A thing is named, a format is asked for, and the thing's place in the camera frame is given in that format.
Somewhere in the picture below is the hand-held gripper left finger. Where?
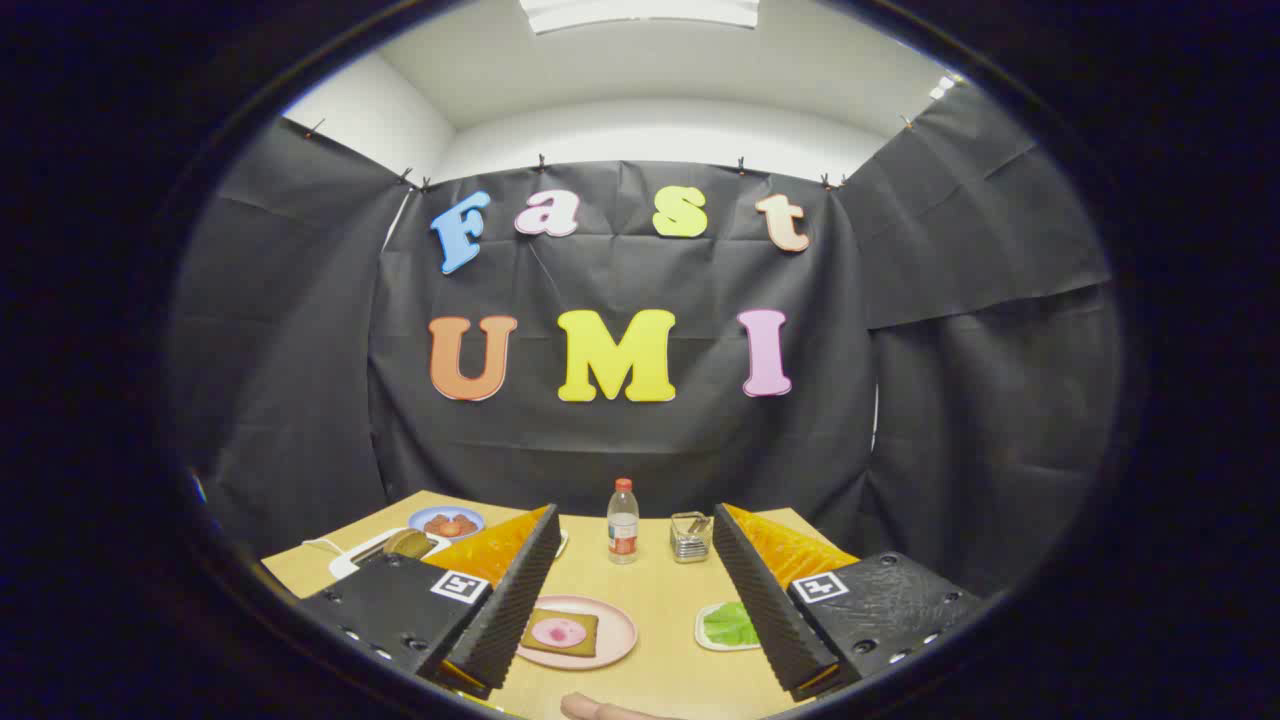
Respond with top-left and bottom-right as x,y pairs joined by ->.
297,503 -> 564,699

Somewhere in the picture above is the white toaster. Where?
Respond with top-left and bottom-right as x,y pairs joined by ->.
329,527 -> 453,581

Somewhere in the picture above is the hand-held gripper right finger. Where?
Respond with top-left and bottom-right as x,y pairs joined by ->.
712,503 -> 987,702

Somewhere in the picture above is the pink round plate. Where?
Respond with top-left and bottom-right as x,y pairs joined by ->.
515,595 -> 638,671

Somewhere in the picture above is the white square plate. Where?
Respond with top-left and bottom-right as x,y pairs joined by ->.
695,601 -> 763,653

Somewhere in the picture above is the green lettuce leaf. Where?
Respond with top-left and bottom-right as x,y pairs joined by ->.
703,602 -> 761,648

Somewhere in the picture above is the ceiling light panel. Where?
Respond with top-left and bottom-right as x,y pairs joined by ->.
518,0 -> 761,36

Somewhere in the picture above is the black backdrop cloth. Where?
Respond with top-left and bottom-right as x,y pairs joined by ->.
165,85 -> 1126,601

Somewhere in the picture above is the clear red-capped water bottle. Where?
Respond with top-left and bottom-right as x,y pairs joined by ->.
607,478 -> 641,566

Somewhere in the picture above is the blue round plate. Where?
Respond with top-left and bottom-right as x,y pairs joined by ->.
408,505 -> 486,541

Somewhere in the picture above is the metal wire utensil holder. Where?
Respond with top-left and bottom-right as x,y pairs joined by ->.
669,511 -> 714,564

